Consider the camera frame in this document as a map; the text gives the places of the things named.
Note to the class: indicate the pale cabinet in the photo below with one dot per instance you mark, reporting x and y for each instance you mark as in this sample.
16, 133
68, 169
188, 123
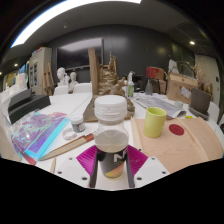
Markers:
38, 70

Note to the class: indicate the red box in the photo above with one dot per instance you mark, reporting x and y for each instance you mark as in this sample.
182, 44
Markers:
154, 72

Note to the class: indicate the clear glass vase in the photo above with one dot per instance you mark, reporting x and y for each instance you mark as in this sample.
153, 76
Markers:
149, 88

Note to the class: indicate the yellow-green mug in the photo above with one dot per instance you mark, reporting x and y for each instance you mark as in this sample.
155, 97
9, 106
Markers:
154, 123

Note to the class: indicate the white plaster torso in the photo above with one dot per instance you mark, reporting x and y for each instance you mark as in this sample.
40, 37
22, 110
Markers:
173, 66

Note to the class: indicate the wooden easel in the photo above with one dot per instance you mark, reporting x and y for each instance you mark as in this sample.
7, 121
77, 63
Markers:
49, 80

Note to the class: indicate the golden sculpture on wooden base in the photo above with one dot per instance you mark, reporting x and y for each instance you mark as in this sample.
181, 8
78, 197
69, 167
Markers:
108, 83

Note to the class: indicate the clear white-capped drink bottle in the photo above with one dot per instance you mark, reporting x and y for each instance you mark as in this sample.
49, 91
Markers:
111, 140

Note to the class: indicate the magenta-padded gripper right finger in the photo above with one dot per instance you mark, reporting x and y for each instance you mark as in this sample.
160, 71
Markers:
150, 170

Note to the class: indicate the black box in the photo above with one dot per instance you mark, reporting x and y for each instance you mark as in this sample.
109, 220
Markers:
26, 105

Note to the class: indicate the thin wooden stick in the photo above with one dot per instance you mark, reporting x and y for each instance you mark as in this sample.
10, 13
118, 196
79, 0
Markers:
53, 165

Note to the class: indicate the white plaster bust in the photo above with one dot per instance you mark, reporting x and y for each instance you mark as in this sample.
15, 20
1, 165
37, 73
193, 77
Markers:
62, 76
73, 81

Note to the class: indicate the yellow tag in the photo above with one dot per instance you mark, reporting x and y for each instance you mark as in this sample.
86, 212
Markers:
188, 117

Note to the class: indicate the flat round red coaster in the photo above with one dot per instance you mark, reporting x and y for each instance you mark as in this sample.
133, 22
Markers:
176, 129

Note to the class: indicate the white chair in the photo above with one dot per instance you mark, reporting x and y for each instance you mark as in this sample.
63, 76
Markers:
82, 88
214, 111
60, 90
221, 121

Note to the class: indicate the round ceiling spotlights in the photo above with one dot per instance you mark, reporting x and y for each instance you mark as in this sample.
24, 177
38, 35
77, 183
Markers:
192, 42

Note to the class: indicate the white tape roll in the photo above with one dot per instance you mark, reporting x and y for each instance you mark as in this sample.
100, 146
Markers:
65, 135

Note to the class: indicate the black wall screen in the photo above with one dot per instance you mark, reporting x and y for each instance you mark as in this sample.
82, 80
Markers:
78, 55

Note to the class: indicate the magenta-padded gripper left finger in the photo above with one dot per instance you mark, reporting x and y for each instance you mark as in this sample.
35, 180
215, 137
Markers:
75, 170

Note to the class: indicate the newspaper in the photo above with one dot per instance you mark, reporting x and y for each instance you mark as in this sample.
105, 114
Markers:
156, 103

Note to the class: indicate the long ceiling light panel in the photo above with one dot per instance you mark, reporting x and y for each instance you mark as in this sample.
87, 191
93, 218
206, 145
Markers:
66, 10

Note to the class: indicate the light plywood sheet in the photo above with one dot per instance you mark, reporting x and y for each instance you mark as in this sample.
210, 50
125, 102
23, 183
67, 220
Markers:
186, 146

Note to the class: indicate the colourful purple art print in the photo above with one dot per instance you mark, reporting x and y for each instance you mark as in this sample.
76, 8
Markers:
36, 133

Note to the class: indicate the cardboard box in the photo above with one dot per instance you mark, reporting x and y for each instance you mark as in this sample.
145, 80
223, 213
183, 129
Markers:
178, 86

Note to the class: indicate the flat wooden stick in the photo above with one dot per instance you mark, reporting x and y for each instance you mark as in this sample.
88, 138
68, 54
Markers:
66, 147

